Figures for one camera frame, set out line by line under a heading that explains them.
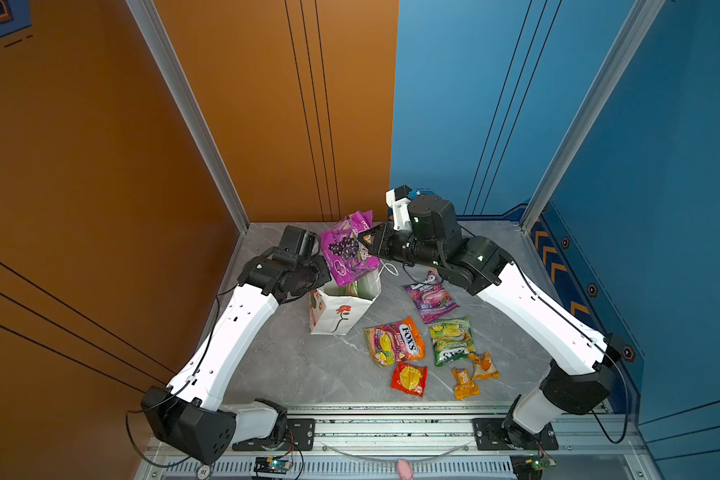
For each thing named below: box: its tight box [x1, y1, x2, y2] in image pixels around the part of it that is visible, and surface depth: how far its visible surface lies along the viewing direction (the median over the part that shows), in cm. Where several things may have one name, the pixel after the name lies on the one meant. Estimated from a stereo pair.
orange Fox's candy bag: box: [364, 317, 426, 366], surface depth 87 cm
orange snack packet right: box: [468, 350, 501, 380], surface depth 84 cm
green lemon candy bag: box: [429, 316, 476, 367], surface depth 88 cm
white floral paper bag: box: [309, 267, 381, 335], surface depth 76 cm
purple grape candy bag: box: [320, 210, 380, 287], surface depth 65 cm
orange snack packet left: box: [452, 368, 481, 401], surface depth 82 cm
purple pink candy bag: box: [404, 271, 460, 324], surface depth 96 cm
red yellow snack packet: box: [390, 363, 428, 397], surface depth 82 cm
